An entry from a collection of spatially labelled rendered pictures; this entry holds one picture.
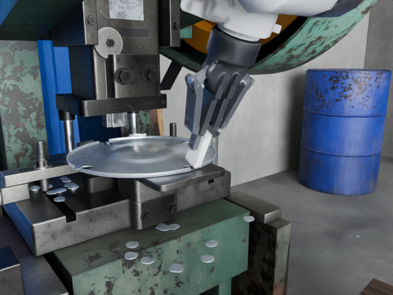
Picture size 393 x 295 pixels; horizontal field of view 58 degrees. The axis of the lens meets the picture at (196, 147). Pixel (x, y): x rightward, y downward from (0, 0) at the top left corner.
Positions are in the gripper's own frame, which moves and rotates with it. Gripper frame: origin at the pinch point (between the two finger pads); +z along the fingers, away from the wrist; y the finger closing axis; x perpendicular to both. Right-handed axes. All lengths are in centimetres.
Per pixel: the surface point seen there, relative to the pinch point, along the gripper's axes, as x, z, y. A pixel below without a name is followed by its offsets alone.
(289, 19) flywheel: 14.5, -19.0, 30.2
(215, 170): -3.9, 2.6, 1.9
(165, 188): -4.4, 3.0, -8.8
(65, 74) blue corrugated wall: 128, 52, 28
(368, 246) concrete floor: -9, 85, 142
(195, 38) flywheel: 44, -2, 31
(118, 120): 22.9, 8.8, -2.2
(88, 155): 16.4, 12.0, -11.4
